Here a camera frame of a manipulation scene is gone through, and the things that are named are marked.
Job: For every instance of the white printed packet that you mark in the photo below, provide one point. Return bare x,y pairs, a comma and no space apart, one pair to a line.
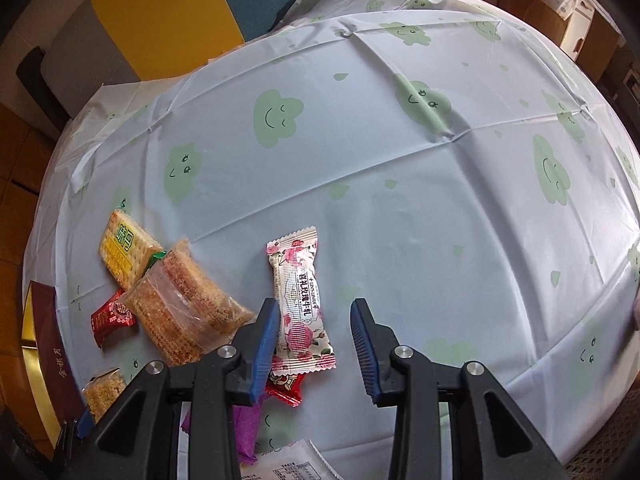
295,465

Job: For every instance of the cloud-printed tablecloth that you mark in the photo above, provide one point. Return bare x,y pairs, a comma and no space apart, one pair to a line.
400,210

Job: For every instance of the small clear crisp packet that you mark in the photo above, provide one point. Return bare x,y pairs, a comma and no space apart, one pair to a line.
102,392

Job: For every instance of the yellow cracker packet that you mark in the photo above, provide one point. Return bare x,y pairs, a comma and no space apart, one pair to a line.
120,247

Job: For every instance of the cardboard box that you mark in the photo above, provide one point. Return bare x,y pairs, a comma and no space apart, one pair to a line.
590,30

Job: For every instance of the red and white snack packet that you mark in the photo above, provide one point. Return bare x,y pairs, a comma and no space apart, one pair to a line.
287,387

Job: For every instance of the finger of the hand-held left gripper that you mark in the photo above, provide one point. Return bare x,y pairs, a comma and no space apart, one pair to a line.
75,432

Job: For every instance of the red packet with gold emblem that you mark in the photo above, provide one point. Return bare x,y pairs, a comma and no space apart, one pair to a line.
112,321

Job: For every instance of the clear bag of rice crisps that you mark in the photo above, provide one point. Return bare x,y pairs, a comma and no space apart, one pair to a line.
185,310

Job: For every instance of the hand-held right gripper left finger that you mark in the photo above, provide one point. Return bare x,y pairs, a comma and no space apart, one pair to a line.
264,345

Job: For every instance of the gold box with maroon rim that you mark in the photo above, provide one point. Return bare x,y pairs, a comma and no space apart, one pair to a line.
47,355

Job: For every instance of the wooden cabinet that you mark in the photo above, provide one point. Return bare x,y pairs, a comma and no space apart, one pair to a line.
15,170

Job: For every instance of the rose-printed white candy packet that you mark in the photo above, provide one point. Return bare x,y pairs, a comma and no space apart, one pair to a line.
300,305

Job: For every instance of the yellow snack bar on table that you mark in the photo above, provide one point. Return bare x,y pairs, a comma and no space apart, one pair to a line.
159,257

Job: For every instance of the purple snack packet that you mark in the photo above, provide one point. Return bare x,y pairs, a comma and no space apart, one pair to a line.
247,427

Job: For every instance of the woven rattan seat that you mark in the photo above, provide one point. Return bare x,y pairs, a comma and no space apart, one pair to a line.
600,460

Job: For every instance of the grey yellow blue sofa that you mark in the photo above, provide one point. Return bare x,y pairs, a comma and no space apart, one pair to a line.
165,20

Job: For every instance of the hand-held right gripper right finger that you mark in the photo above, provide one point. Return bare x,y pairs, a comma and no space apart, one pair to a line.
361,350

